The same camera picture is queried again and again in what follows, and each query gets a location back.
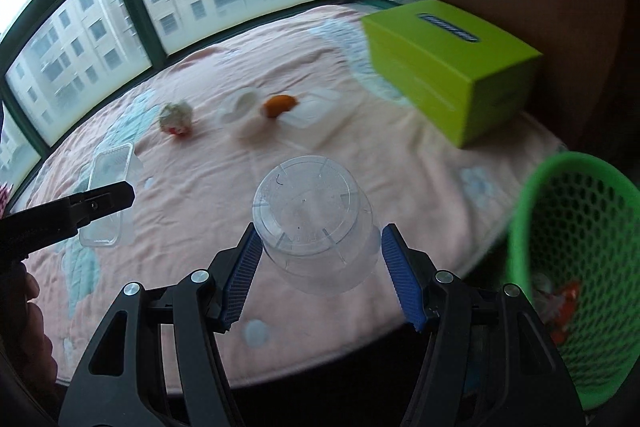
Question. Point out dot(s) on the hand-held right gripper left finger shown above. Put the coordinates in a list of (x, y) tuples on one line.
[(240, 282)]

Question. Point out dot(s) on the clear plastic tray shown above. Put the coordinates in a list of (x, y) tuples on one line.
[(317, 104)]

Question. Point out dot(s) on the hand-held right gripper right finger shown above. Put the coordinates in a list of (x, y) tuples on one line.
[(405, 282)]

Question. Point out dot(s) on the crumpled paper ball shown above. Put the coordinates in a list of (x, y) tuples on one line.
[(176, 117)]

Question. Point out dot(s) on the pink printed blanket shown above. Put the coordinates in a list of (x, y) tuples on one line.
[(200, 187)]

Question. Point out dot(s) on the clear round plastic container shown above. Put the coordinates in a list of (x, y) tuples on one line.
[(305, 202)]

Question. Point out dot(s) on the clear rectangular plastic container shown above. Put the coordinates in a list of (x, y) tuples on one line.
[(107, 164)]

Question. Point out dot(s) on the person's left hand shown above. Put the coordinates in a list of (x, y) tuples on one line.
[(42, 357)]

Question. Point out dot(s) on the green cardboard box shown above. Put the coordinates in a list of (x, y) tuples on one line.
[(450, 67)]

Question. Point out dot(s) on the orange snack packet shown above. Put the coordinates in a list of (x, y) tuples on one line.
[(567, 302)]

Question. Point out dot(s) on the green mesh plastic basket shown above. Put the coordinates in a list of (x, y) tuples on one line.
[(517, 232)]

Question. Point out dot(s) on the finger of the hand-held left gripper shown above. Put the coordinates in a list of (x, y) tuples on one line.
[(105, 202)]

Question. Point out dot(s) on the small clear plastic cup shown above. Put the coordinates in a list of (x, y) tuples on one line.
[(240, 107)]

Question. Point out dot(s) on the orange fruit peel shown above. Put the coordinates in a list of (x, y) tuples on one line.
[(279, 106)]

